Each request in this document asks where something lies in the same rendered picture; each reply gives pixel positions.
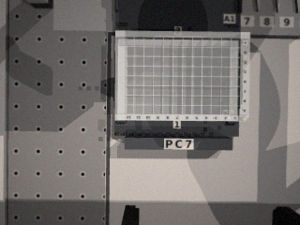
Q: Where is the dark grey plate carrier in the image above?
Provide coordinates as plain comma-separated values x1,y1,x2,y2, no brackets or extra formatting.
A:
114,0,242,150

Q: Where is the white multi-well plate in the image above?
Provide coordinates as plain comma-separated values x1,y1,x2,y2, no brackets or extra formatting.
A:
114,31,250,122

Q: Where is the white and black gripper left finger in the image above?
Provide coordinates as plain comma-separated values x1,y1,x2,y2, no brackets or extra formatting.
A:
121,205,140,225

